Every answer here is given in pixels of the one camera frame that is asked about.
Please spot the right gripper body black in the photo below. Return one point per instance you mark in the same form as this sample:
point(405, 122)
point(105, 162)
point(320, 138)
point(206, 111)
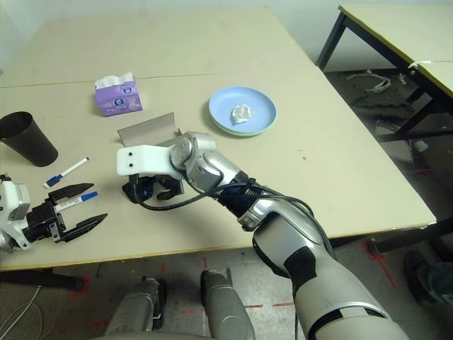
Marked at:
point(171, 187)

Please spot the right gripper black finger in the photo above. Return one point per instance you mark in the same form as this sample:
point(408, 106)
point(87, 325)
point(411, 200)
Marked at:
point(134, 186)

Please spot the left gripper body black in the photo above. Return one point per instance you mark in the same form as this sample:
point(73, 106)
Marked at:
point(40, 221)

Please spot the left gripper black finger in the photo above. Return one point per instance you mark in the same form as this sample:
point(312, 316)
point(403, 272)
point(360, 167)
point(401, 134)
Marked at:
point(70, 190)
point(86, 226)

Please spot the black sunglasses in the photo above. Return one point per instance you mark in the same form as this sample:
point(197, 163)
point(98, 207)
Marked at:
point(145, 191)

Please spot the labelled marker round blue cap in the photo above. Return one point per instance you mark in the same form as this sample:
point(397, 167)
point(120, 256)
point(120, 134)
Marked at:
point(88, 195)

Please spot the grey glasses case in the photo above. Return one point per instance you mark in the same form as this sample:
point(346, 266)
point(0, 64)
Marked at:
point(148, 131)

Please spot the light blue plate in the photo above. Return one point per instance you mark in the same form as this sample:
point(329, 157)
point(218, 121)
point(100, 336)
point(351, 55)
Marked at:
point(219, 106)

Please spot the white tissue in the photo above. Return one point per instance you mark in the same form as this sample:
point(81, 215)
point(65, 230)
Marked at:
point(242, 114)

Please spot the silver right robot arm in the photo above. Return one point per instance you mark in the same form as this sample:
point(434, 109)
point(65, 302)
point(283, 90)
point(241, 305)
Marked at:
point(212, 166)

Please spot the white marker blue eraser cap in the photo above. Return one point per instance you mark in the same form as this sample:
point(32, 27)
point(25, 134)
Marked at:
point(70, 170)

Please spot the black plastic cup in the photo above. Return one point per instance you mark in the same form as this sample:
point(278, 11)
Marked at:
point(32, 145)

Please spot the black table leg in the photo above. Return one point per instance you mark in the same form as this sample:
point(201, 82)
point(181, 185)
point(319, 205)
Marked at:
point(407, 235)
point(42, 281)

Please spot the purple tissue box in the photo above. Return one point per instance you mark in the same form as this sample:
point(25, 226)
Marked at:
point(118, 99)

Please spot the light green plate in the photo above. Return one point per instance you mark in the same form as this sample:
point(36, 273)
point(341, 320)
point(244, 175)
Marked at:
point(244, 135)

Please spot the grey robot left leg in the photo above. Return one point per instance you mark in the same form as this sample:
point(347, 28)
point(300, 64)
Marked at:
point(136, 308)

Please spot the grey robot leg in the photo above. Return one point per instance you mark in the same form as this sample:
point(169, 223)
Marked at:
point(136, 308)
point(226, 308)

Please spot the grey robot right leg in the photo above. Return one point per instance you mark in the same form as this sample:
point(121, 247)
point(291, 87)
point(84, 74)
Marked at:
point(226, 308)

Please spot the crumpled clear plastic wrapper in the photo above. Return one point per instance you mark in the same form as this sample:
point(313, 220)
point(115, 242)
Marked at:
point(387, 125)

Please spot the white tie strip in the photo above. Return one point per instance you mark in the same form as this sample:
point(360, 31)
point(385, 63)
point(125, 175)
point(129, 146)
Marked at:
point(421, 63)

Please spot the bystander teal trouser leg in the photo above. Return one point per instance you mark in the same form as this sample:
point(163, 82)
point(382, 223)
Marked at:
point(439, 283)

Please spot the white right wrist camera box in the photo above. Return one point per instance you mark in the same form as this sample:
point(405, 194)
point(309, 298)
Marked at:
point(141, 159)

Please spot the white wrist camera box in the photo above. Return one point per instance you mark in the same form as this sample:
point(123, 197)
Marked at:
point(141, 159)
point(10, 205)

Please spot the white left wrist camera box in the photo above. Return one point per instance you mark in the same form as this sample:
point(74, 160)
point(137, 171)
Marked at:
point(10, 205)

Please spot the white plastic frame scrap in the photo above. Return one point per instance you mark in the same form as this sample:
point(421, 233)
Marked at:
point(380, 85)

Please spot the beige table with black frame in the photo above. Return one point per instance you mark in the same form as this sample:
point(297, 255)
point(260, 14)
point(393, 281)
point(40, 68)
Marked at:
point(389, 28)

